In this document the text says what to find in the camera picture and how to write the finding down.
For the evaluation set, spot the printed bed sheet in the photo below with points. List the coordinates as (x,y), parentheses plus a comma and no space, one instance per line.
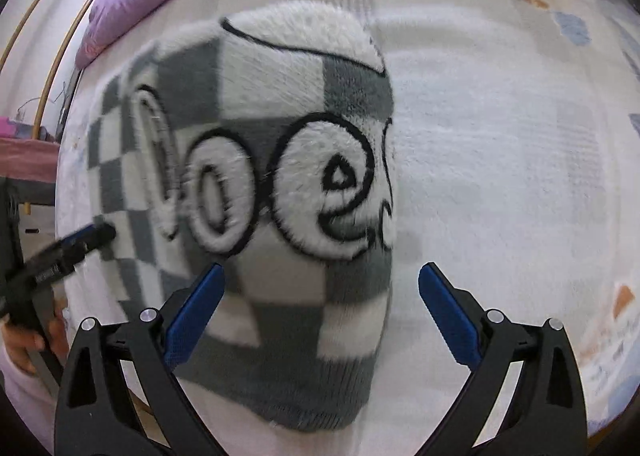
(500,161)

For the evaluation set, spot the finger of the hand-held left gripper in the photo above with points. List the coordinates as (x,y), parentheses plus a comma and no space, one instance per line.
(92,238)

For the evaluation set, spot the person's left hand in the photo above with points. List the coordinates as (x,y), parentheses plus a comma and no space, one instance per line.
(22,346)

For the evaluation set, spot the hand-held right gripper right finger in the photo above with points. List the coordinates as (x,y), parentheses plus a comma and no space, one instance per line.
(450,316)

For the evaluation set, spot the wooden wall rail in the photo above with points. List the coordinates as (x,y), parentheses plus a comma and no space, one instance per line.
(50,81)
(22,23)

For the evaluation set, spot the person's left forearm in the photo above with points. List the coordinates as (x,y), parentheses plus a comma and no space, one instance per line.
(25,411)

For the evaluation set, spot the grey white checkered cardigan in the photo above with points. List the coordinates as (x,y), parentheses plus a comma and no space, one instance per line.
(300,311)

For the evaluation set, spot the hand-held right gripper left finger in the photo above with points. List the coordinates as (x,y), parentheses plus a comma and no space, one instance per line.
(197,306)

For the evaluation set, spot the pink cloth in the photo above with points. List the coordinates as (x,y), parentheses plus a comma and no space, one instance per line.
(25,156)

